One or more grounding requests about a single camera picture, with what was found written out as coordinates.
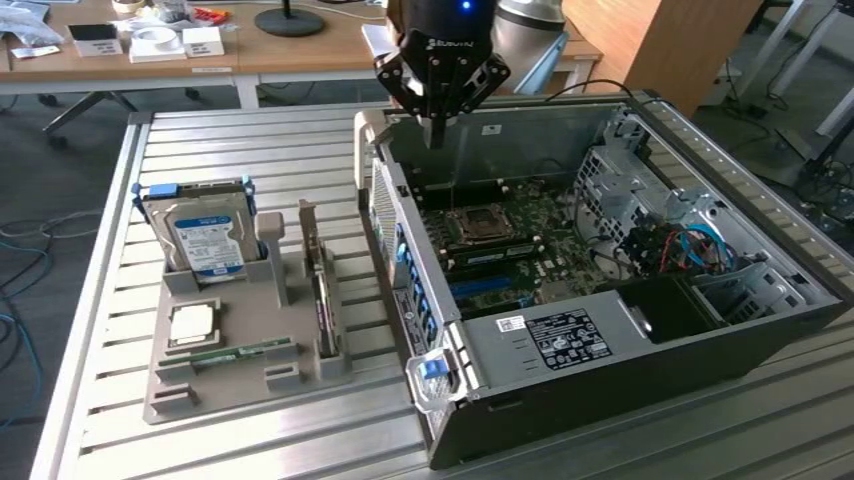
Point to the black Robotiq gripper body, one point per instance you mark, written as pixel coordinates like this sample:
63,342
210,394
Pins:
443,25

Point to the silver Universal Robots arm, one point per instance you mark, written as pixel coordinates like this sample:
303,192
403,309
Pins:
527,22

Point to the blue panel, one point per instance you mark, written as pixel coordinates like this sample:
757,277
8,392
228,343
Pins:
543,67

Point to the white paper sheet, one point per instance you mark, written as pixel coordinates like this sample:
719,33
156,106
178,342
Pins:
379,40

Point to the black round lamp base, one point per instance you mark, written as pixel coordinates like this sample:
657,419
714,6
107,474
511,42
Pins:
290,22

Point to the brown wooden cabinet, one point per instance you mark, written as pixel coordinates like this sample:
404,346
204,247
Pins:
667,45

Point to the CPU socket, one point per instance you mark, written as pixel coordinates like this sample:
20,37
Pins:
482,221

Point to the plain white box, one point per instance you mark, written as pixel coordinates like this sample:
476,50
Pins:
202,42

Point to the metal disk bay cage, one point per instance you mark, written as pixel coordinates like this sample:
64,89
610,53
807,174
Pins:
617,195

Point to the red orange packet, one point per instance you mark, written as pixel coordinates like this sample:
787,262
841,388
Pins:
212,16

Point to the green motherboard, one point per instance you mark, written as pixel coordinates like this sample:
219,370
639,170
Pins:
556,240

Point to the RAM stick with white label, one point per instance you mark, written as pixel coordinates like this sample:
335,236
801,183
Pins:
494,255

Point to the white box with tape roll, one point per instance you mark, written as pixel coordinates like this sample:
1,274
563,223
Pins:
156,47

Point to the blue expansion slot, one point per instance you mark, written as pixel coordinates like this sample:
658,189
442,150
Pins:
487,286

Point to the beige tape roll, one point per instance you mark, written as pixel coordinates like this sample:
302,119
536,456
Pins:
125,6

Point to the graphics card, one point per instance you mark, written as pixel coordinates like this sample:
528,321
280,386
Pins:
322,300

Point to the white box with black top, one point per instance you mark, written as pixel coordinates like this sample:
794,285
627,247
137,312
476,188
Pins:
95,42

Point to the white label card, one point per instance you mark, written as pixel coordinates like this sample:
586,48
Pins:
33,52

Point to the grey power supply unit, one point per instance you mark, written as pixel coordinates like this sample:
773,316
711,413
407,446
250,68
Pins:
507,360

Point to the grey plastic bag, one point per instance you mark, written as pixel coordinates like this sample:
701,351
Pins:
27,22

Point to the silver CPU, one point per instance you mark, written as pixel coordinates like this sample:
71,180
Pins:
192,325

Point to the green RAM stick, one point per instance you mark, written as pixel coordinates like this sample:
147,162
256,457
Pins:
227,351

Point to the grey parts rack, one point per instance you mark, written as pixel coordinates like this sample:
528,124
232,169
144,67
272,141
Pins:
247,385

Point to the black open PC case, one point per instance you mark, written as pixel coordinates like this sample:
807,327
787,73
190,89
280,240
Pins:
600,400

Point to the wooden desk with white frame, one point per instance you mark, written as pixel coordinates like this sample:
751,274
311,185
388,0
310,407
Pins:
314,55
100,70

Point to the hard disk with blue bracket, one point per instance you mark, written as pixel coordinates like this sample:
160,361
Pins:
200,235

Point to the white desk frame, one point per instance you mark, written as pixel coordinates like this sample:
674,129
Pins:
794,55

